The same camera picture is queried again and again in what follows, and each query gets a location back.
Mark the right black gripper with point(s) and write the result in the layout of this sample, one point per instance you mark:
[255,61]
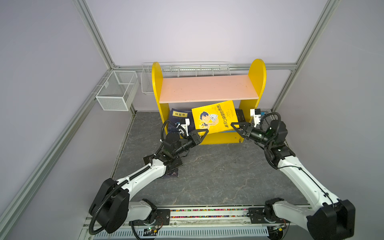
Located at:
[247,130]

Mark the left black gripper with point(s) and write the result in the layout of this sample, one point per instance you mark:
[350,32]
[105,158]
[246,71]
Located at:
[200,139]

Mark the black book white characters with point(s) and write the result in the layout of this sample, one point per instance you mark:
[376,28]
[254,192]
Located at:
[240,115]

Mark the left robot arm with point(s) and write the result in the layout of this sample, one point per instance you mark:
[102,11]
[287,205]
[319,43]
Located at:
[113,205]

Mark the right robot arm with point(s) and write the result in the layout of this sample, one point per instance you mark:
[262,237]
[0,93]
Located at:
[282,158]

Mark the yellow wooden bookshelf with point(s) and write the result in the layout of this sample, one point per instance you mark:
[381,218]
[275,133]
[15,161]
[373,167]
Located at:
[248,89]

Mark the white mesh box basket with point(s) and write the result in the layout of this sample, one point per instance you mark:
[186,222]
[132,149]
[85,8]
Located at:
[118,91]

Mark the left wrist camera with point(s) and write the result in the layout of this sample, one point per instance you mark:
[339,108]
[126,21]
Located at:
[185,126]

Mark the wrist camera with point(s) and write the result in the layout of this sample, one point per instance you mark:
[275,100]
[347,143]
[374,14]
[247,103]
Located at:
[185,126]
[256,115]

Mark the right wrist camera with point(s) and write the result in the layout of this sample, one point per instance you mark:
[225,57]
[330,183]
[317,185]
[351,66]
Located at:
[256,115]

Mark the white wire rack basket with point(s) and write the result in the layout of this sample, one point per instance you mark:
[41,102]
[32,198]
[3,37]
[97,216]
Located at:
[182,70]

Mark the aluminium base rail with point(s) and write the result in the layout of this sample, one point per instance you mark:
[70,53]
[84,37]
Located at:
[210,213]

